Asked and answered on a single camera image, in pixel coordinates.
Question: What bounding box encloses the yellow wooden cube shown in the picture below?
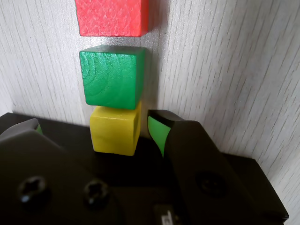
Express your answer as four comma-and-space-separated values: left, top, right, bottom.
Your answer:
90, 102, 143, 157

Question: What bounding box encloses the black open box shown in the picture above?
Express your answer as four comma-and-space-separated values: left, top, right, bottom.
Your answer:
0, 112, 289, 222

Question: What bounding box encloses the green wooden cube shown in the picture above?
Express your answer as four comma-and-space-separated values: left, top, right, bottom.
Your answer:
79, 46, 146, 110

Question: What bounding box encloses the red wooden cube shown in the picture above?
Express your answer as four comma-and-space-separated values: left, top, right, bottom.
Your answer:
75, 0, 150, 38

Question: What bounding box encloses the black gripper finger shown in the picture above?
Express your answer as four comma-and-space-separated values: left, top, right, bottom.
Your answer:
147, 109, 277, 225
0, 118, 132, 225

